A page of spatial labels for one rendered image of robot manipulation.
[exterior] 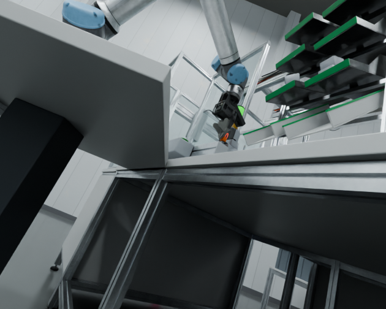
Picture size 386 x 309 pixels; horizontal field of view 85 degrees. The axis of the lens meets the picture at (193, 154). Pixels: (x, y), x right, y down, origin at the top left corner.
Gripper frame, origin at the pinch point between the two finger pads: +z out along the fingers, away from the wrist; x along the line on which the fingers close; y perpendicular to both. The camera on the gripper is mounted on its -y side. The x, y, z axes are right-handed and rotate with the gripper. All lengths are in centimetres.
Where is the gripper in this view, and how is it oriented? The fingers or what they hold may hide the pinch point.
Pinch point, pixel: (221, 137)
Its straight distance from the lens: 93.4
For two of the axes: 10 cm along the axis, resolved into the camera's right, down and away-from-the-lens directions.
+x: 5.3, -0.7, -8.4
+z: -3.6, 8.8, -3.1
